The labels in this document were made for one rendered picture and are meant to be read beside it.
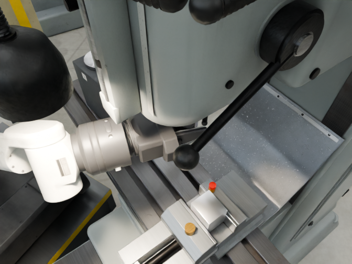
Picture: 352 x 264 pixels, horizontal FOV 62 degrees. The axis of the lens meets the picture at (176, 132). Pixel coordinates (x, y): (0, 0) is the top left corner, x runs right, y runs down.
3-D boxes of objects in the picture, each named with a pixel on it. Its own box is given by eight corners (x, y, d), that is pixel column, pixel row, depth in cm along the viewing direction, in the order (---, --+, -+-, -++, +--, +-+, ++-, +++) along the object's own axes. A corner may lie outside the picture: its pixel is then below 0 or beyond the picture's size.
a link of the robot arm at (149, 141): (181, 139, 45) (103, 161, 42) (179, 172, 52) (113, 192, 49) (156, 86, 52) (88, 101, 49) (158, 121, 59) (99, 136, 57)
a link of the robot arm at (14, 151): (34, 136, 41) (-15, 132, 48) (55, 190, 44) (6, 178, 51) (70, 119, 46) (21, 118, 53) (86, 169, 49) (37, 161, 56)
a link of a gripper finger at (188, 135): (204, 134, 53) (172, 143, 52) (206, 123, 51) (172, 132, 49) (208, 141, 52) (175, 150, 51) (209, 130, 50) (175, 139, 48)
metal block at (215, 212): (206, 234, 64) (209, 224, 60) (189, 213, 67) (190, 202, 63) (223, 221, 66) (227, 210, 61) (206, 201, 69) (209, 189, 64)
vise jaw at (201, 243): (194, 265, 61) (195, 260, 58) (160, 219, 67) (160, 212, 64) (216, 248, 63) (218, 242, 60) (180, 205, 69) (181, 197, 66)
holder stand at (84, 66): (125, 143, 90) (115, 96, 74) (86, 105, 99) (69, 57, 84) (155, 122, 95) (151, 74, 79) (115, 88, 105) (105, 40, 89)
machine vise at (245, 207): (152, 315, 61) (149, 307, 53) (117, 256, 69) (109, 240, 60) (266, 219, 74) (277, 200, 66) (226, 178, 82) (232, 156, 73)
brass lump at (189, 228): (188, 238, 61) (188, 234, 59) (182, 229, 62) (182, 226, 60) (197, 231, 61) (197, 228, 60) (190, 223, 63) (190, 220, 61)
